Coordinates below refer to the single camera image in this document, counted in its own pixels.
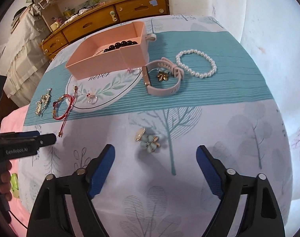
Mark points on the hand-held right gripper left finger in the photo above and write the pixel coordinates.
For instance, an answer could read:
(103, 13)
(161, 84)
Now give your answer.
(103, 172)

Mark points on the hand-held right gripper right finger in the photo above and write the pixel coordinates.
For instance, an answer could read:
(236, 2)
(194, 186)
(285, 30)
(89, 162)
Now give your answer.
(211, 175)

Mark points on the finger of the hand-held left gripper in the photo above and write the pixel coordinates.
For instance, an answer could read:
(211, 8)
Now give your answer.
(47, 139)
(33, 134)

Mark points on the silver rhinestone brooch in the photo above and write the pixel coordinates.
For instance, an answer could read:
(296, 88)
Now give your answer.
(42, 103)

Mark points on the pale blue flower hair clip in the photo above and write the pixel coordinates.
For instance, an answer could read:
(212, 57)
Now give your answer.
(150, 143)

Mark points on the pink plastic box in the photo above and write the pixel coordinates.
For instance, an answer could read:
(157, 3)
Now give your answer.
(103, 66)

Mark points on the gold dragonfly brooch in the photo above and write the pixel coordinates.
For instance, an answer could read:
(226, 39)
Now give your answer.
(162, 76)

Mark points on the person's left hand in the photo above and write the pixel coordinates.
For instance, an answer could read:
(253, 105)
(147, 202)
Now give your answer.
(5, 180)

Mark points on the pink quilted blanket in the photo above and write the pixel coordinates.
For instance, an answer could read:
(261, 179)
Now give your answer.
(14, 123)

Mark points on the green patterned cloth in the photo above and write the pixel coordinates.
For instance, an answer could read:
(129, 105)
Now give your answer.
(14, 185)

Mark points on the tree print tablecloth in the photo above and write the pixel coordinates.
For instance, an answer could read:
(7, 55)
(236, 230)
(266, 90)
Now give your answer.
(189, 108)

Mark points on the white lace cloth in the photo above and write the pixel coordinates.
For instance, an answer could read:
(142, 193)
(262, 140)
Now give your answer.
(24, 54)

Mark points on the wooden desk with drawers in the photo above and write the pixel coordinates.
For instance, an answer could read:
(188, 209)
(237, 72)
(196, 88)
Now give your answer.
(95, 24)

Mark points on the white floral curtain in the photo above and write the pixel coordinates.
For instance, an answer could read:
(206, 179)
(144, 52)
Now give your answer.
(270, 29)

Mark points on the blue sticky note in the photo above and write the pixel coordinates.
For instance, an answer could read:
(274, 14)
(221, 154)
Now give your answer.
(153, 2)

